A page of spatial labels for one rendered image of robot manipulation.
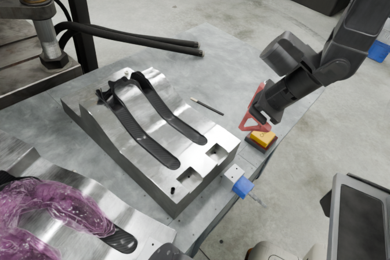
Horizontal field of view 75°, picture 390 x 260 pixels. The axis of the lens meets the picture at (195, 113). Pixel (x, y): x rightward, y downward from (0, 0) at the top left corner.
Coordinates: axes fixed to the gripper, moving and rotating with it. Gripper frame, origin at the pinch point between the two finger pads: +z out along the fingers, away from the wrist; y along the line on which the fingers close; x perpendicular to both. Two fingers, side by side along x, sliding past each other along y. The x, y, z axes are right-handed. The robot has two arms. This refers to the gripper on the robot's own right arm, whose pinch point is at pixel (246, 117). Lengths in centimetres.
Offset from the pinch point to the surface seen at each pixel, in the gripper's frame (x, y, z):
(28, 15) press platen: -68, -4, 33
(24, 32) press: -84, -19, 66
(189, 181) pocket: 0.0, 15.5, 15.0
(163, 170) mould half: -7.0, 17.5, 15.5
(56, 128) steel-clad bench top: -37, 16, 41
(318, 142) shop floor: 92, -111, 65
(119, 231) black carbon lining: -6.9, 32.9, 19.6
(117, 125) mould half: -22.9, 12.5, 21.7
